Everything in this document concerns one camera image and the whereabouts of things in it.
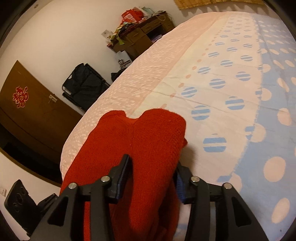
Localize red knitted sweater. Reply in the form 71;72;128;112
62;109;187;240

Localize white paper bag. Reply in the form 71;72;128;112
116;51;132;69

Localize dark wooden desk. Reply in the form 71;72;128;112
107;11;175;61

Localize dark wooden door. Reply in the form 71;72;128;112
1;61;82;184

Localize greeting card on desk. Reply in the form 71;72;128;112
101;30;113;42

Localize beige window curtain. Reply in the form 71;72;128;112
174;0;264;10

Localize black bag on floor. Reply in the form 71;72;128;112
111;67;127;82

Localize red gift bag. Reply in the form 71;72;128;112
121;9;144;23

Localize blue pink polka-dot bedsheet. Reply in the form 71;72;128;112
60;11;295;240

